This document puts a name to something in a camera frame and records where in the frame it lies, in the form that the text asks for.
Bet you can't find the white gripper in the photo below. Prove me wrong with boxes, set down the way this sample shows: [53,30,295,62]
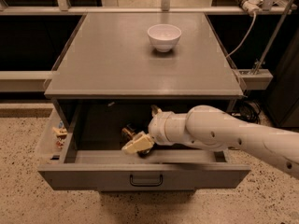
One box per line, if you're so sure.
[121,105,189,154]

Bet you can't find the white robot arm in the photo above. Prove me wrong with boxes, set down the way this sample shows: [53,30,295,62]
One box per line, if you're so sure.
[122,105,299,179]

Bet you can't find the grey open top drawer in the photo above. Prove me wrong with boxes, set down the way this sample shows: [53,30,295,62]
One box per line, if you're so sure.
[36,101,250,191]

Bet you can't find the grey metal cabinet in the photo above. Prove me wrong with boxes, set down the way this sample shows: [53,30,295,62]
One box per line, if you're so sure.
[43,11,247,129]

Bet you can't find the small colourful toy figure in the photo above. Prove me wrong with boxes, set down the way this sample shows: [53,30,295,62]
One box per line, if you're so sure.
[52,121,67,148]

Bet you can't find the white ceramic bowl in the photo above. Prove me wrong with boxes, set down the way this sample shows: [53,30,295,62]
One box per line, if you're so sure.
[148,24,182,52]

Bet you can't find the white power strip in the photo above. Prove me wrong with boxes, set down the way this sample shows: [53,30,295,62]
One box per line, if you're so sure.
[235,0,262,15]

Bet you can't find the slanted metal rod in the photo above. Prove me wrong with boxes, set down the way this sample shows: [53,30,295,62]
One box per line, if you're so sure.
[250,0,294,75]

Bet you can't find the black drawer handle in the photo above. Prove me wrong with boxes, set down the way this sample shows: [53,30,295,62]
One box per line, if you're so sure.
[129,175,164,187]

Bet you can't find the black floor cables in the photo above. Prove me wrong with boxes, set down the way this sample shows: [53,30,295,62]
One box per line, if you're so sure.
[232,100,263,124]

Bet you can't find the grey metal shelf rail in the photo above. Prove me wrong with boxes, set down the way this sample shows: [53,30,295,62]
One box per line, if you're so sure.
[0,71,54,92]

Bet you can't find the white power cable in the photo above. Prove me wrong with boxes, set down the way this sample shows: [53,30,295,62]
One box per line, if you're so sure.
[225,10,257,60]

